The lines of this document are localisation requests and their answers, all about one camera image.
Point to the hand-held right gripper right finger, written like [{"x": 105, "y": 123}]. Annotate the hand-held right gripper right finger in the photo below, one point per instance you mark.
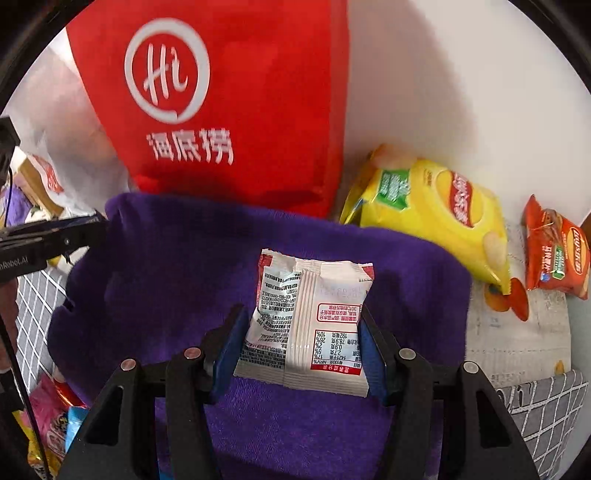
[{"x": 369, "y": 362}]

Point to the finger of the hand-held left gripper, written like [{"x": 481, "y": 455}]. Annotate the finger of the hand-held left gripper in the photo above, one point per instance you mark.
[{"x": 69, "y": 233}]

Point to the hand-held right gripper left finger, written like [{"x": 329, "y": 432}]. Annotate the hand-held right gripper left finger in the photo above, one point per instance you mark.
[{"x": 228, "y": 353}]

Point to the white snack packet red label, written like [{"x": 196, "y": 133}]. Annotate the white snack packet red label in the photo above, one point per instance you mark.
[{"x": 300, "y": 318}]

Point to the pink snack packet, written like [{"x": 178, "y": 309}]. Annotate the pink snack packet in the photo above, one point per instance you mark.
[{"x": 46, "y": 406}]

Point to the yellow snack packet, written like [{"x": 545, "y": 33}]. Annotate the yellow snack packet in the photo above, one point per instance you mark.
[{"x": 34, "y": 457}]

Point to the brown paper box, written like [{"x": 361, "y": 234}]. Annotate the brown paper box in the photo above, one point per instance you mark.
[{"x": 32, "y": 196}]

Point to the purple towel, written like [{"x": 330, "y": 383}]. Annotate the purple towel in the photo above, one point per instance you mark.
[{"x": 184, "y": 277}]

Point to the white plastic bag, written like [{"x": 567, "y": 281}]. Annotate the white plastic bag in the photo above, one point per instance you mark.
[{"x": 69, "y": 138}]

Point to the fruit printed tablecloth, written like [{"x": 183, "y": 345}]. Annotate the fruit printed tablecloth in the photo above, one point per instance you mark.
[{"x": 517, "y": 341}]

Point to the yellow chip bag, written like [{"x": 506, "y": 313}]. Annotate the yellow chip bag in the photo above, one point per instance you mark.
[{"x": 429, "y": 217}]

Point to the light blue snack packet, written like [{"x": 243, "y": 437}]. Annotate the light blue snack packet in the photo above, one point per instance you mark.
[{"x": 76, "y": 424}]

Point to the grey grid cloth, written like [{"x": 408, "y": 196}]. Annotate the grey grid cloth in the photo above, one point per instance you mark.
[{"x": 545, "y": 415}]

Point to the orange-red snack packet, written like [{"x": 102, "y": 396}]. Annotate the orange-red snack packet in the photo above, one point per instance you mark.
[{"x": 554, "y": 249}]

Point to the red bag white logo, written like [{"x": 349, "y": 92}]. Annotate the red bag white logo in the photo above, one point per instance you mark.
[{"x": 258, "y": 115}]

